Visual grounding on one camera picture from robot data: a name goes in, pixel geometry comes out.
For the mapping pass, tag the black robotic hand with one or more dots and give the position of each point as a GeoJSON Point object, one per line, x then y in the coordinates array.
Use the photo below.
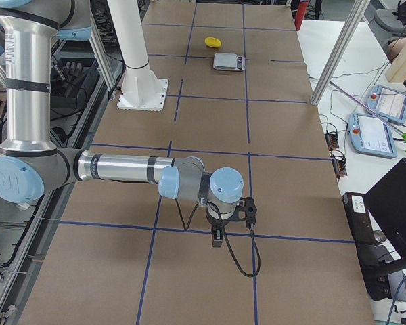
{"type": "Point", "coordinates": [73, 80]}

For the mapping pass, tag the black desktop computer box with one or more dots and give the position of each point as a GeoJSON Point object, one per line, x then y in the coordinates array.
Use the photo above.
{"type": "Point", "coordinates": [370, 250]}

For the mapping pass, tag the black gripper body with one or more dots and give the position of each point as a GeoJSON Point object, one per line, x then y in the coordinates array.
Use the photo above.
{"type": "Point", "coordinates": [218, 223]}

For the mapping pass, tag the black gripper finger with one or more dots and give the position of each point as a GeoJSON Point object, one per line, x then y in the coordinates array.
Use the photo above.
{"type": "Point", "coordinates": [217, 238]}

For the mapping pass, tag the near blue teach pendant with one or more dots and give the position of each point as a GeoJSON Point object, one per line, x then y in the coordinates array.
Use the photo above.
{"type": "Point", "coordinates": [371, 136]}

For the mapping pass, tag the orange circuit board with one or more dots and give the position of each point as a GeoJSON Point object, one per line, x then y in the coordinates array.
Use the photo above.
{"type": "Point", "coordinates": [331, 137]}
{"type": "Point", "coordinates": [339, 163]}

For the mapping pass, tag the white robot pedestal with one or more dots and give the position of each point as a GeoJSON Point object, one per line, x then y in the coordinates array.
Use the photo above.
{"type": "Point", "coordinates": [141, 89]}

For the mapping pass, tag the red cylinder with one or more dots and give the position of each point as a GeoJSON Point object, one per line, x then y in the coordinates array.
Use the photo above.
{"type": "Point", "coordinates": [300, 13]}

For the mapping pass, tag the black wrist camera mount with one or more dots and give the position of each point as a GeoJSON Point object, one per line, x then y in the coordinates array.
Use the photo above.
{"type": "Point", "coordinates": [246, 211]}

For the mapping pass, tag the far orange circuit board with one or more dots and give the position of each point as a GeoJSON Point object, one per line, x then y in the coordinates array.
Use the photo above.
{"type": "Point", "coordinates": [331, 137]}

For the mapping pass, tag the black monitor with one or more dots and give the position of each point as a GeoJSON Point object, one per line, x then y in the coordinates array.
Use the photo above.
{"type": "Point", "coordinates": [386, 202]}

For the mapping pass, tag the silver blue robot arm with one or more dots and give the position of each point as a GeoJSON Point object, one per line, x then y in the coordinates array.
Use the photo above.
{"type": "Point", "coordinates": [31, 165]}

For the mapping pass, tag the silver digital kitchen scale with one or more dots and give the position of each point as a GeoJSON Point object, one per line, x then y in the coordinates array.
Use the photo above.
{"type": "Point", "coordinates": [229, 62]}

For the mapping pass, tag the yellow mango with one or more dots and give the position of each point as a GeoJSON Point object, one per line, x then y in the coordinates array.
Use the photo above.
{"type": "Point", "coordinates": [212, 42]}

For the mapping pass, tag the far blue teach pendant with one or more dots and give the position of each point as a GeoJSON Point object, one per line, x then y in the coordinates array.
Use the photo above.
{"type": "Point", "coordinates": [389, 103]}

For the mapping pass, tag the aluminium frame post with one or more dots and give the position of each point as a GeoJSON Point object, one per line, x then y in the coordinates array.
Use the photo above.
{"type": "Point", "coordinates": [339, 48]}

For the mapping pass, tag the near orange circuit board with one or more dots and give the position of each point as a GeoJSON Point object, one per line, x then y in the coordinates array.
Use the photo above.
{"type": "Point", "coordinates": [339, 163]}

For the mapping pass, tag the blue teach pendant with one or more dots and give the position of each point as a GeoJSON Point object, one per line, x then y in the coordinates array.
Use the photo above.
{"type": "Point", "coordinates": [371, 136]}
{"type": "Point", "coordinates": [389, 103]}

